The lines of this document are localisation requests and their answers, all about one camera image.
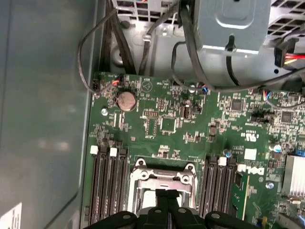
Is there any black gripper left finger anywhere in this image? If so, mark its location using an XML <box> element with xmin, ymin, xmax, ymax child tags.
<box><xmin>89</xmin><ymin>188</ymin><xmax>170</xmax><ymax>229</ymax></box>

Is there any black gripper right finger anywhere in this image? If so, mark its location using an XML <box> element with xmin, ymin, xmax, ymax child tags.
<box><xmin>168</xmin><ymin>189</ymin><xmax>257</xmax><ymax>229</ymax></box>

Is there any black RAM slot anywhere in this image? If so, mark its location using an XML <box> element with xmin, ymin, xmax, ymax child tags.
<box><xmin>205</xmin><ymin>156</ymin><xmax>216</xmax><ymax>214</ymax></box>
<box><xmin>118</xmin><ymin>147</ymin><xmax>129</xmax><ymax>213</ymax></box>
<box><xmin>226</xmin><ymin>156</ymin><xmax>237</xmax><ymax>217</ymax></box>
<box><xmin>216</xmin><ymin>156</ymin><xmax>226</xmax><ymax>215</ymax></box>
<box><xmin>90</xmin><ymin>145</ymin><xmax>100</xmax><ymax>217</ymax></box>
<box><xmin>109</xmin><ymin>147</ymin><xmax>119</xmax><ymax>213</ymax></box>
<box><xmin>100</xmin><ymin>145</ymin><xmax>108</xmax><ymax>214</ymax></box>

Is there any CPU socket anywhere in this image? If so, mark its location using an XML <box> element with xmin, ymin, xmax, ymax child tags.
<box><xmin>128</xmin><ymin>157</ymin><xmax>200</xmax><ymax>217</ymax></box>

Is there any green motherboard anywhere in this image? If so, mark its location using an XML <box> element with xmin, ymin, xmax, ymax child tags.
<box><xmin>81</xmin><ymin>71</ymin><xmax>305</xmax><ymax>229</ymax></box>

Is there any internal USB port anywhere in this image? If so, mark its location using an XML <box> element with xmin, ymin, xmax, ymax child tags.
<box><xmin>182</xmin><ymin>104</ymin><xmax>193</xmax><ymax>119</ymax></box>

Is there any round coin battery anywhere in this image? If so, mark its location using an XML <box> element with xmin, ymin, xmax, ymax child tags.
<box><xmin>115</xmin><ymin>92</ymin><xmax>137</xmax><ymax>112</ymax></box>

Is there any silver finned heatsink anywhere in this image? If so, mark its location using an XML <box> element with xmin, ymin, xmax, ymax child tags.
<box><xmin>282</xmin><ymin>154</ymin><xmax>305</xmax><ymax>198</ymax></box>

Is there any white case label sticker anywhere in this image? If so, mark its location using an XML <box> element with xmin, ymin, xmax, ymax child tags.
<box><xmin>0</xmin><ymin>202</ymin><xmax>22</xmax><ymax>229</ymax></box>

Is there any black PC case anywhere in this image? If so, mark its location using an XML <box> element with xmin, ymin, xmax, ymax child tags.
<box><xmin>0</xmin><ymin>0</ymin><xmax>305</xmax><ymax>229</ymax></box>

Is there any thick black cable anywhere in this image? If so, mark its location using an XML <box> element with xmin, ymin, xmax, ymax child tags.
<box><xmin>177</xmin><ymin>4</ymin><xmax>305</xmax><ymax>93</ymax></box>

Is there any thin black wire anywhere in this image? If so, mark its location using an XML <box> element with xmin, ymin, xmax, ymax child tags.
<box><xmin>77</xmin><ymin>4</ymin><xmax>120</xmax><ymax>93</ymax></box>

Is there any flat black cable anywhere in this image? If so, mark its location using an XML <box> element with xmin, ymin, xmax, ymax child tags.
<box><xmin>101</xmin><ymin>0</ymin><xmax>138</xmax><ymax>74</ymax></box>

